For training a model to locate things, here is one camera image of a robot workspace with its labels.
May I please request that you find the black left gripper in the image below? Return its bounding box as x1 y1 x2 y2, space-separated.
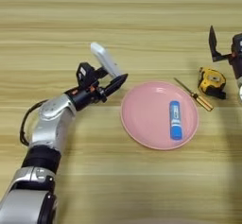
64 66 129 112

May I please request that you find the pink round plate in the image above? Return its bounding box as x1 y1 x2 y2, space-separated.
120 80 199 151

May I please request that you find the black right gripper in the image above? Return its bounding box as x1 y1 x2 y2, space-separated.
208 25 242 79

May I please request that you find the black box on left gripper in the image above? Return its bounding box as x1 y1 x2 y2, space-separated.
76 61 96 89

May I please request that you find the screwdriver with amber handle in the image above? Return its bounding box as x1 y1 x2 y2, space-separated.
173 77 215 112

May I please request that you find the blue glue stick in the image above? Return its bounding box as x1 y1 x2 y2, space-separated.
169 99 183 141

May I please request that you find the white remote control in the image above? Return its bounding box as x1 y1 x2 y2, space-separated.
90 42 124 79

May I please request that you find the yellow black tape measure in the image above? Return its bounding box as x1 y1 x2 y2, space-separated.
198 66 227 100

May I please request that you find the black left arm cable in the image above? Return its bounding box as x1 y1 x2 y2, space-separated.
19 99 48 146

